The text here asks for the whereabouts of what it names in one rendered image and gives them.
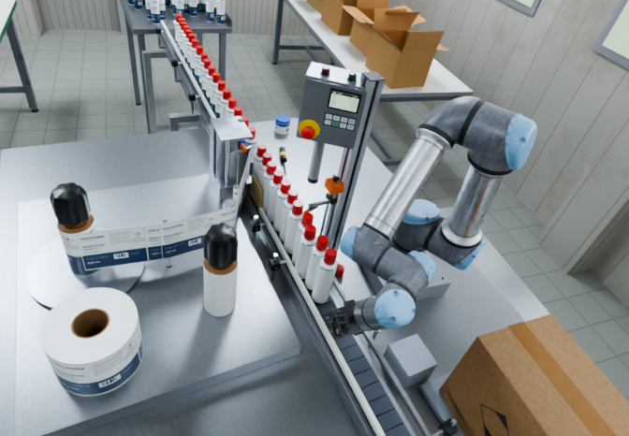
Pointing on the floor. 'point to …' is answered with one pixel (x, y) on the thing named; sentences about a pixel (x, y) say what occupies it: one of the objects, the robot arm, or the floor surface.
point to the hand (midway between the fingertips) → (341, 320)
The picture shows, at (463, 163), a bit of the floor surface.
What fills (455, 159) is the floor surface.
